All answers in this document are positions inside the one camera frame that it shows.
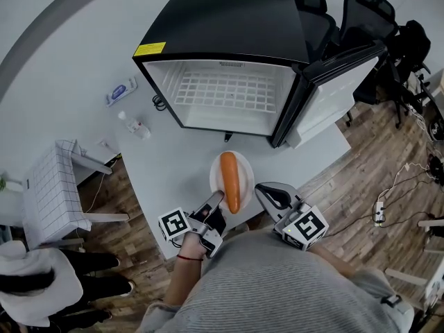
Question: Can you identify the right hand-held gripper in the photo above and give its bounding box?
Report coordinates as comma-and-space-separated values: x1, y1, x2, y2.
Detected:
255, 181, 330, 252

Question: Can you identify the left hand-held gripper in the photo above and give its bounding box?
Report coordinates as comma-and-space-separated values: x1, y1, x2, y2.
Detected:
157, 189, 227, 259

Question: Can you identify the black floor cable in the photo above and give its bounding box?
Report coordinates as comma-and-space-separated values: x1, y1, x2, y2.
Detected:
324, 210, 436, 239

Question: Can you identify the black mini fridge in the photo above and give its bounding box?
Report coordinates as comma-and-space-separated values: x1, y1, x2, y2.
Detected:
131, 0, 389, 149

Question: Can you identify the clear plastic bottle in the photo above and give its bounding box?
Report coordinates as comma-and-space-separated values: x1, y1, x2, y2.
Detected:
117, 110, 152, 141

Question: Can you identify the white round plate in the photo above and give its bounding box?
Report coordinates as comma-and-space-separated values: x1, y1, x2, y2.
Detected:
209, 150, 255, 212

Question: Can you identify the person's left hand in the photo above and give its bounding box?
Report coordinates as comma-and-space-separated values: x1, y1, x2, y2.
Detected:
180, 233, 205, 256

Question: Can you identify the white power strip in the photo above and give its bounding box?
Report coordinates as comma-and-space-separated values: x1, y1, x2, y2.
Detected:
374, 201, 387, 227

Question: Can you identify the grid pattern tablecloth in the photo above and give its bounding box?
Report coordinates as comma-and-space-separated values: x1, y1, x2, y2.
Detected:
22, 139, 93, 246

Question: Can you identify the orange carrot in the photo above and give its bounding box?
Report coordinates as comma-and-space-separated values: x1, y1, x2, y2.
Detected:
220, 151, 241, 214

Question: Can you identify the black strap buckle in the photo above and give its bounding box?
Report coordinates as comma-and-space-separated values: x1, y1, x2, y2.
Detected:
380, 293, 403, 308

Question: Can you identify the person's right forearm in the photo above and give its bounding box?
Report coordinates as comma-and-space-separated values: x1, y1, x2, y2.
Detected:
308, 246, 358, 280

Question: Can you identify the white floor cable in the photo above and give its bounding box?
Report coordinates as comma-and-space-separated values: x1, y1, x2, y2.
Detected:
377, 163, 433, 204

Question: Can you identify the black mesh office chair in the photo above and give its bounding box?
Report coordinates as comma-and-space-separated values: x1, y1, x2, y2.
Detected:
338, 0, 400, 107
273, 0, 338, 64

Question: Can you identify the blue and white tissue pack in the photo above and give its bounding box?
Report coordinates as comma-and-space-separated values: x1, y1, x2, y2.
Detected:
105, 76, 139, 108

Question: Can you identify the person's grey striped sweater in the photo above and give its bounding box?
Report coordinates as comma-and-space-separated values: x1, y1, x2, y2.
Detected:
138, 229, 416, 333

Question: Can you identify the person's left forearm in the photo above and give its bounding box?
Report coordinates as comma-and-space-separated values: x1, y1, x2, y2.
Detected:
162, 255, 205, 307

